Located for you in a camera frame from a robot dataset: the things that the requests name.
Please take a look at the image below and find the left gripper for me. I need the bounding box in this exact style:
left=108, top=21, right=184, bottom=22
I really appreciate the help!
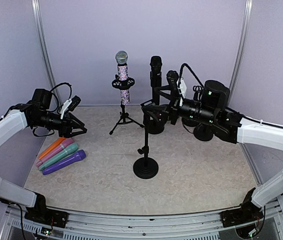
left=32, top=110, right=87, bottom=138

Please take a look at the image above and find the pink microphone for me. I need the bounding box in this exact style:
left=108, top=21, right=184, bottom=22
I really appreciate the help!
left=35, top=138, right=74, bottom=167

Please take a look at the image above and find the orange microphone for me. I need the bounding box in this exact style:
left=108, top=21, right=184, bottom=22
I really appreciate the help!
left=37, top=137, right=66, bottom=160

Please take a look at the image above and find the teal microphone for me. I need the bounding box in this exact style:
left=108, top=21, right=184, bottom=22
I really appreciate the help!
left=38, top=143, right=79, bottom=171

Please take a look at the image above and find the purple microphone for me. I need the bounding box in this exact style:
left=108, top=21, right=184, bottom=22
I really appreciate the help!
left=42, top=149, right=87, bottom=176

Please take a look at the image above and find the black desk stand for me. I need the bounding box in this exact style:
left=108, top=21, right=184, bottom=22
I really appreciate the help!
left=181, top=85, right=203, bottom=128

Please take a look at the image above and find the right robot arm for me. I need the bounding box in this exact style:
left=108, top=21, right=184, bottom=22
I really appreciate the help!
left=141, top=80, right=283, bottom=228

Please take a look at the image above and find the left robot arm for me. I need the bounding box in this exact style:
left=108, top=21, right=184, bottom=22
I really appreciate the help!
left=0, top=88, right=87, bottom=228

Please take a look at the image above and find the black microphone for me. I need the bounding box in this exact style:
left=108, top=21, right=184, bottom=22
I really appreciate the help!
left=150, top=55, right=163, bottom=105

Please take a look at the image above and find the black tripod microphone stand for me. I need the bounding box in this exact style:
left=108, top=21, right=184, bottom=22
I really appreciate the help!
left=109, top=74, right=145, bottom=135

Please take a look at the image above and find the glitter microphone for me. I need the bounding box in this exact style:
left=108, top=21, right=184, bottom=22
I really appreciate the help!
left=115, top=50, right=130, bottom=106

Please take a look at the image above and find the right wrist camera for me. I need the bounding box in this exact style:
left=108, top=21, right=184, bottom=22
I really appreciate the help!
left=166, top=70, right=187, bottom=99

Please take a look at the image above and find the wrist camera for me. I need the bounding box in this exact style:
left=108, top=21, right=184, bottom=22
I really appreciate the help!
left=57, top=95, right=81, bottom=119
left=166, top=70, right=187, bottom=99

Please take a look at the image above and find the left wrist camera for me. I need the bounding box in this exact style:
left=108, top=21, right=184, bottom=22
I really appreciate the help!
left=57, top=95, right=81, bottom=119

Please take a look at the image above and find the black camera cable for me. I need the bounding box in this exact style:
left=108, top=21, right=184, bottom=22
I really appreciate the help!
left=178, top=62, right=206, bottom=88

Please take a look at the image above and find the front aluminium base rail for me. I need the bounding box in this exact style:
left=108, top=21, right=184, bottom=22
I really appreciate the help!
left=0, top=199, right=283, bottom=240

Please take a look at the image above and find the aluminium corner frame post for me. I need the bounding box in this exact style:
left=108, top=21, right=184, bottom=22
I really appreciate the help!
left=229, top=0, right=253, bottom=93

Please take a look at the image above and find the left aluminium frame post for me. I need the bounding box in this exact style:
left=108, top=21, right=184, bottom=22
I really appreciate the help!
left=30, top=0, right=61, bottom=101

